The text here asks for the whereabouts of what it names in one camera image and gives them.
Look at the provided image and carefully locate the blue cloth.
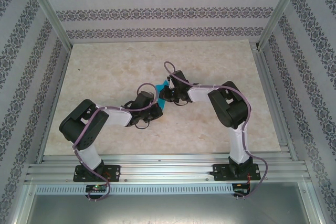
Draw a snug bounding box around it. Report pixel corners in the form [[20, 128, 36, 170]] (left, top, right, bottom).
[[155, 79, 170, 110]]

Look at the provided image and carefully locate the grey metal sheet panel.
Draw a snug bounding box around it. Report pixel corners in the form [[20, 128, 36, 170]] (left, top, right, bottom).
[[26, 194, 321, 224]]

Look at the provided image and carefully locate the left small circuit board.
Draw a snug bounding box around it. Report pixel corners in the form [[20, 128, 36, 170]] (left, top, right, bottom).
[[86, 184, 107, 193]]

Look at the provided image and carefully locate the small circuit board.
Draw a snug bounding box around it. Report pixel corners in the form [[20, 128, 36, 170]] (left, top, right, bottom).
[[233, 184, 250, 195], [86, 184, 107, 193]]

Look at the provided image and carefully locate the right small circuit board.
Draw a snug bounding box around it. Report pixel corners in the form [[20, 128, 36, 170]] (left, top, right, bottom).
[[233, 184, 250, 195]]

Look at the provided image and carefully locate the long aluminium base rail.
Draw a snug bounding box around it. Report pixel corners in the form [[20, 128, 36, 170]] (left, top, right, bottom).
[[25, 154, 312, 184]]

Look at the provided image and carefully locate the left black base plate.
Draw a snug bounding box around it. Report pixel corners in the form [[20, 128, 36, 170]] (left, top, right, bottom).
[[73, 165, 121, 183]]

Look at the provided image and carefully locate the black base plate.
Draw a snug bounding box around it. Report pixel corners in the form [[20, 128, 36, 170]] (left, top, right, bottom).
[[213, 163, 260, 182], [73, 165, 121, 183]]

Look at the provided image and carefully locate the slotted grey cable duct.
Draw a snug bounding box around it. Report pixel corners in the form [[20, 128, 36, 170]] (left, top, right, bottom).
[[35, 184, 234, 195]]

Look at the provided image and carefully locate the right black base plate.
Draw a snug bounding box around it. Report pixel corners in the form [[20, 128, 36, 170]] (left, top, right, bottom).
[[213, 163, 260, 182]]

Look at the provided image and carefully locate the aluminium side rail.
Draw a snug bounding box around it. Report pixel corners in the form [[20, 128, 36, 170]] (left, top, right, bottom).
[[250, 41, 299, 162], [35, 47, 73, 164]]

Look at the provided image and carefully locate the aluminium frame post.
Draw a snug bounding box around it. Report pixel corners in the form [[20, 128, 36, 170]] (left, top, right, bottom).
[[257, 0, 307, 50], [22, 0, 73, 49]]

